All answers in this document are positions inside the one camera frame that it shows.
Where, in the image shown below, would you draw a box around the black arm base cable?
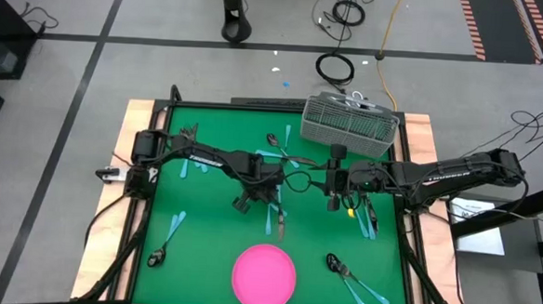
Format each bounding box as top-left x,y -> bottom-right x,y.
83,191 -> 133,253

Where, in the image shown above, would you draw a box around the grey plastic cutlery basket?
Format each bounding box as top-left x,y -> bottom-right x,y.
298,90 -> 402,161

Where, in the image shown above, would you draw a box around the black metal rig frame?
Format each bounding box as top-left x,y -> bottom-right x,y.
75,79 -> 479,304

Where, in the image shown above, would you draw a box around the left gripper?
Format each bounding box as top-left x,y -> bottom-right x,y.
231,161 -> 286,218

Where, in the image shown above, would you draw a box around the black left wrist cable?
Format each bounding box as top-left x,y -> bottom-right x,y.
281,168 -> 330,196

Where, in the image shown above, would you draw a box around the pink round plate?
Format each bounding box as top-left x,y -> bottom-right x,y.
229,241 -> 299,304

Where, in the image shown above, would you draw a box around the small black cable coil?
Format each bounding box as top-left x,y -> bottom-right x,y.
330,0 -> 368,29

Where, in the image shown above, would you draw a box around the black stand with oval cutout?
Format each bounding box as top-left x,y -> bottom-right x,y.
217,0 -> 256,45

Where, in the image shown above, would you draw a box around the black cable with plug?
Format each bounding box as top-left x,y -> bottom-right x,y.
19,1 -> 60,37

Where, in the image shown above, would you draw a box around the black slotted bar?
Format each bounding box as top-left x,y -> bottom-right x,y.
230,94 -> 309,110

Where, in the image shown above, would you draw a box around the black metal desk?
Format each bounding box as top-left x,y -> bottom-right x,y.
444,79 -> 543,304

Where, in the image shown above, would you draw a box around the white paper sheet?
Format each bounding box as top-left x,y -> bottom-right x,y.
446,196 -> 510,258

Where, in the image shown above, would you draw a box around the loose black cables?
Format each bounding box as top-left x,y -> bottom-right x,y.
457,99 -> 543,164

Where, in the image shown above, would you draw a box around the large black cable coil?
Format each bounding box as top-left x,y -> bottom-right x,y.
313,51 -> 357,86

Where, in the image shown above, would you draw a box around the green table mat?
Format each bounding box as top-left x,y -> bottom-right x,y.
131,102 -> 418,304

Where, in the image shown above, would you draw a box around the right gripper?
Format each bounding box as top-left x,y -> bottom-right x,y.
306,143 -> 377,214

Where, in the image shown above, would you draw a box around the black cabinet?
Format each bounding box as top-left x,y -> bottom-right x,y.
0,0 -> 42,84

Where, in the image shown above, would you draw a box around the yellow extension cable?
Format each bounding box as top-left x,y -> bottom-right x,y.
372,0 -> 407,113

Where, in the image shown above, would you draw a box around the silver table clamp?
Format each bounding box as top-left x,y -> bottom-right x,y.
94,165 -> 131,184

